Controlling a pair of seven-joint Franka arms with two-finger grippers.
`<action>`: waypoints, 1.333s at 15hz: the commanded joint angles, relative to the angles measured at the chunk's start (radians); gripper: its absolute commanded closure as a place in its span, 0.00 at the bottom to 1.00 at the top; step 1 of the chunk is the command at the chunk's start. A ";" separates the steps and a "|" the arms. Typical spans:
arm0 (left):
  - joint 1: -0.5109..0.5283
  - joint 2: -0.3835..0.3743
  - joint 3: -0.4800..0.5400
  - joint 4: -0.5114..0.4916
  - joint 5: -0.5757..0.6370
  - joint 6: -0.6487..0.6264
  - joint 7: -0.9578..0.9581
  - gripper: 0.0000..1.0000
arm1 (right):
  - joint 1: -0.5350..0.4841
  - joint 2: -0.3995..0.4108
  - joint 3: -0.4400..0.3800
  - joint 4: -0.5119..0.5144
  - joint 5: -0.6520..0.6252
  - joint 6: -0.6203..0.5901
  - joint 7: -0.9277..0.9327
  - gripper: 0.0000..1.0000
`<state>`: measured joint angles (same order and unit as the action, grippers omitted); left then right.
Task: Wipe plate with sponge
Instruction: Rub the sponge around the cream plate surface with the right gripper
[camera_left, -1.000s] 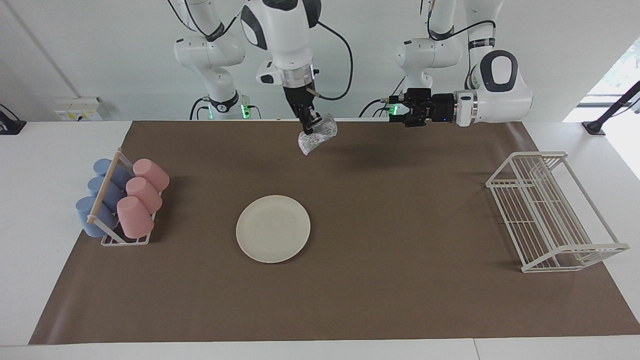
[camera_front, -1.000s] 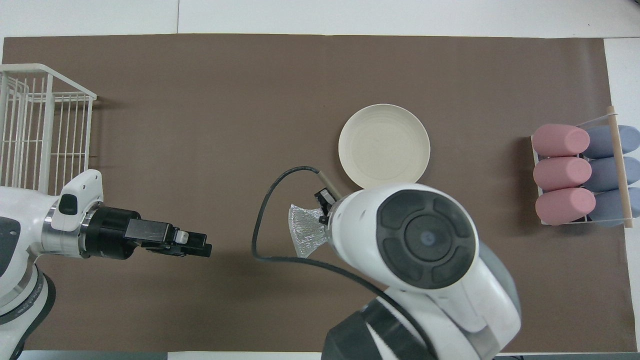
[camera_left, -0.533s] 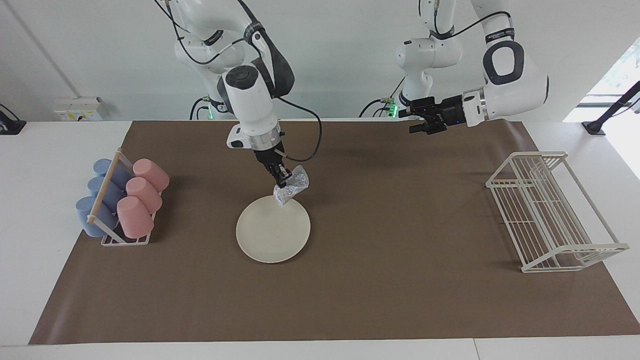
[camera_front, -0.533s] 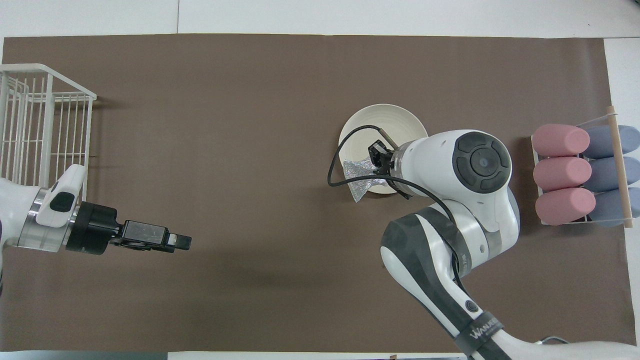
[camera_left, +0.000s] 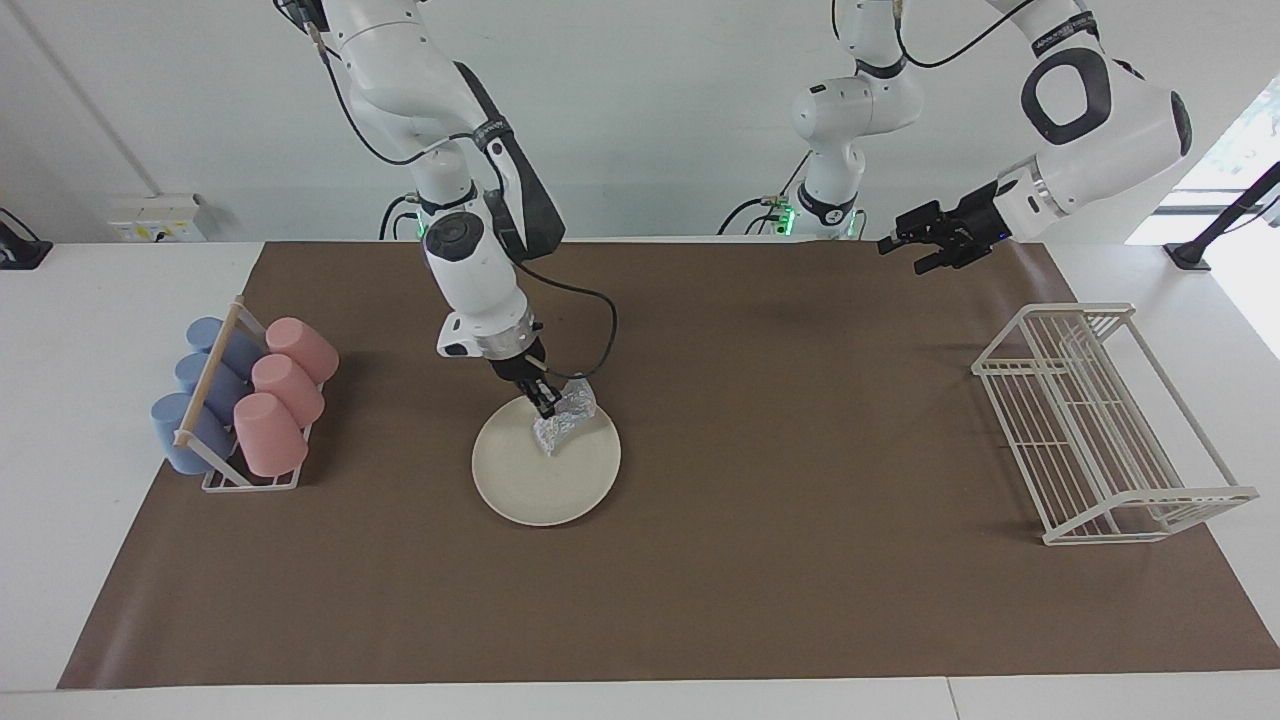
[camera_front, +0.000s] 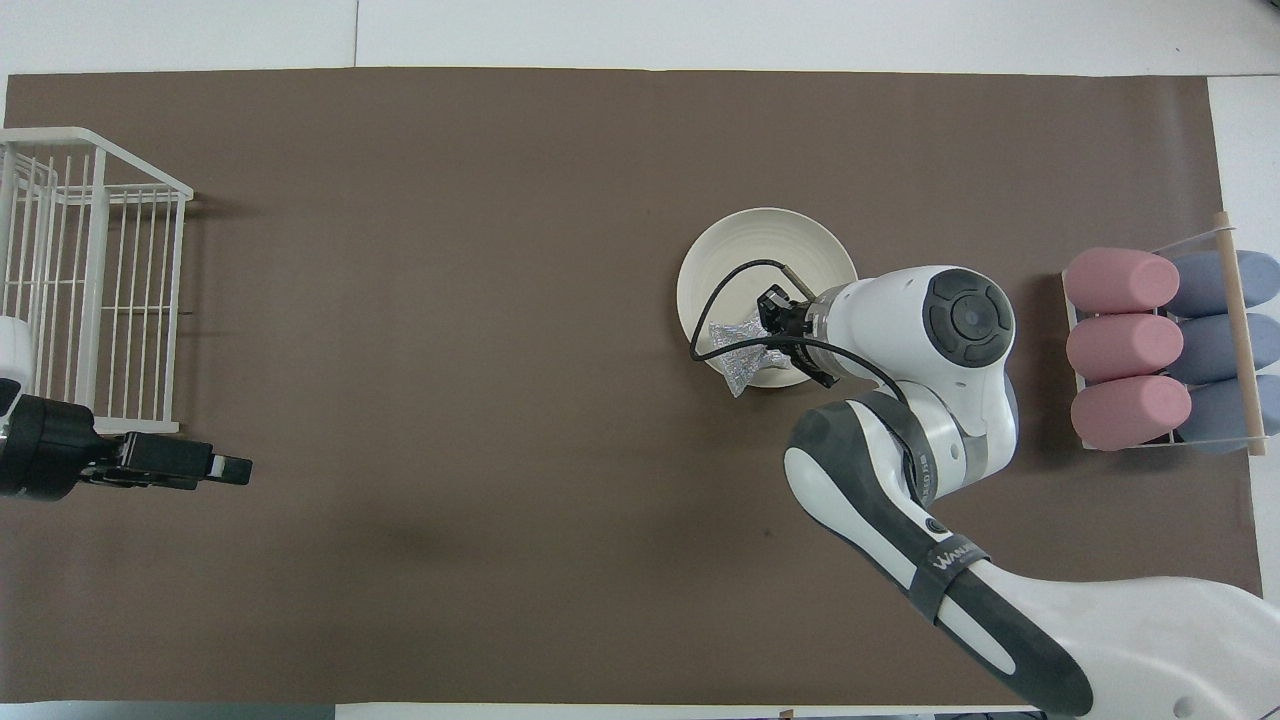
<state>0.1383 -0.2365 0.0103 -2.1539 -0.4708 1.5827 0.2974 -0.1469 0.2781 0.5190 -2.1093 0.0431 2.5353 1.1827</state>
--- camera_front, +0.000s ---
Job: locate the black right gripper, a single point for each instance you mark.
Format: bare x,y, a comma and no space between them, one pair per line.
785,315

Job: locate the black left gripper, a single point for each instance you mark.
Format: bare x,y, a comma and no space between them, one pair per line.
50,445

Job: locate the crinkled silver foil packet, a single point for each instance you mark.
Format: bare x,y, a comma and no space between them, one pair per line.
740,355

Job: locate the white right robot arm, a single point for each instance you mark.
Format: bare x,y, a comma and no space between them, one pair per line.
900,330

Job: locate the cream round plate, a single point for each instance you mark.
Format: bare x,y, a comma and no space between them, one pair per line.
770,240

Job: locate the brown table mat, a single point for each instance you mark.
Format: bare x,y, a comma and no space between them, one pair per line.
450,300

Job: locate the pink plastic cup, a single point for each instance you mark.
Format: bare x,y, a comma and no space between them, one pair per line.
1120,280
1125,347
1130,412

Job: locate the blue plastic cup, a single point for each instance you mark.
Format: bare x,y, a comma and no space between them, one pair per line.
1210,348
1205,285
1215,408

